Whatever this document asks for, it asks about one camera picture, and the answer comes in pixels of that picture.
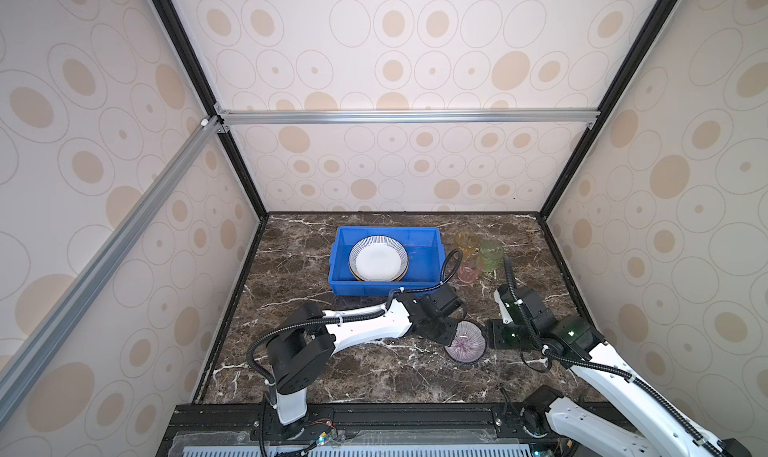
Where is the left diagonal aluminium rail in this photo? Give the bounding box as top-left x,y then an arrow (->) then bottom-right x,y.
1,115 -> 222,425

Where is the purple striped small bowl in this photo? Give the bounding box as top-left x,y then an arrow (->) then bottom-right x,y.
444,321 -> 487,364

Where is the horizontal aluminium back rail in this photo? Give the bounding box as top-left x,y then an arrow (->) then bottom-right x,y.
222,107 -> 600,125

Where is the pink translucent cup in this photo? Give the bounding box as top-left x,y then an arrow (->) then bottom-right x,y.
457,265 -> 481,285

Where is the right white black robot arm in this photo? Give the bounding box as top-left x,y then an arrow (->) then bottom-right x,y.
487,284 -> 750,456

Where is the black striped rim white plate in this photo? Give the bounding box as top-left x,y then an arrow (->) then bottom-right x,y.
348,235 -> 409,282

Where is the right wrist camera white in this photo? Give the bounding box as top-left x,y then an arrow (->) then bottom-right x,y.
493,290 -> 513,325

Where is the green translucent cup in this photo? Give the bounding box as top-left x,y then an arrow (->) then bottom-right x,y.
477,240 -> 505,274

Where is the blue plastic bin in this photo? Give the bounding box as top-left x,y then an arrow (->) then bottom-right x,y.
328,226 -> 446,297

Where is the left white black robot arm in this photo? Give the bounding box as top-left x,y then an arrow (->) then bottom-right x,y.
245,283 -> 464,427

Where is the yellow translucent cup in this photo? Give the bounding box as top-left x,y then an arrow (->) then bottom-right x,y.
454,230 -> 481,258

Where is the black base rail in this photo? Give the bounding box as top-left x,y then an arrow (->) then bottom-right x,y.
157,401 -> 673,457

